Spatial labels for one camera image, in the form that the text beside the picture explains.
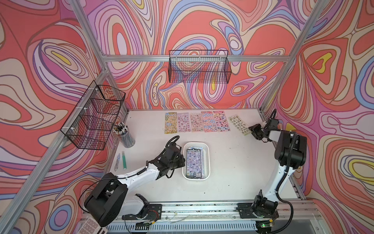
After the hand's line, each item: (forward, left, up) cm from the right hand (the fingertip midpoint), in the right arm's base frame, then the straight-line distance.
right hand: (250, 131), depth 105 cm
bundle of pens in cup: (-6, +88, +16) cm, 90 cm away
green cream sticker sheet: (+8, +5, -1) cm, 10 cm away
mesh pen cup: (-9, +86, +7) cm, 86 cm away
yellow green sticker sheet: (+11, +59, 0) cm, 60 cm away
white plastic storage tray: (-25, +35, +3) cm, 43 cm away
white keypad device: (-54, +94, +2) cm, 108 cm away
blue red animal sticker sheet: (+11, +29, 0) cm, 31 cm away
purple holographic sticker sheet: (-24, +42, +1) cm, 48 cm away
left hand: (-24, +47, +5) cm, 53 cm away
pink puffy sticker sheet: (+11, +49, 0) cm, 50 cm away
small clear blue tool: (-21, +91, +1) cm, 94 cm away
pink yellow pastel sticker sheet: (+9, +20, -1) cm, 22 cm away
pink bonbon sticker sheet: (+9, +39, -1) cm, 40 cm away
